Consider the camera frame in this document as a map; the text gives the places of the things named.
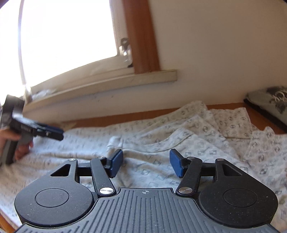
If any cream window sill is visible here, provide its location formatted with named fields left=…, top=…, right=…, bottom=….
left=22, top=70, right=178, bottom=117

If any clear blind cord pull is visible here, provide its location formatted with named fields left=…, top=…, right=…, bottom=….
left=120, top=38, right=132, bottom=63

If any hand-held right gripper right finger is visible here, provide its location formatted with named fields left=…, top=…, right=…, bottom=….
left=170, top=148, right=244, bottom=198

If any person's left hand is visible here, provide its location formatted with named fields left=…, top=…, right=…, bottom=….
left=0, top=129, right=34, bottom=162

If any grey printed sweatshirt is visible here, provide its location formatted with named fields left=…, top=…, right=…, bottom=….
left=245, top=85, right=287, bottom=126

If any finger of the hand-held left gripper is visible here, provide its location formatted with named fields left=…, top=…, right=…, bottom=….
left=33, top=123, right=65, bottom=142

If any wooden window frame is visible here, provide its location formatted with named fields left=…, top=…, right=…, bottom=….
left=122, top=0, right=161, bottom=75

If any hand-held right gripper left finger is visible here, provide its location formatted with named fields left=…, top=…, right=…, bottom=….
left=49, top=148, right=124, bottom=198

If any white patterned shirt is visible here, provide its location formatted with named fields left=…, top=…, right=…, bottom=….
left=0, top=101, right=287, bottom=227

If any black folded garment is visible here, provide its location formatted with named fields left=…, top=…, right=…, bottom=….
left=243, top=99, right=287, bottom=135

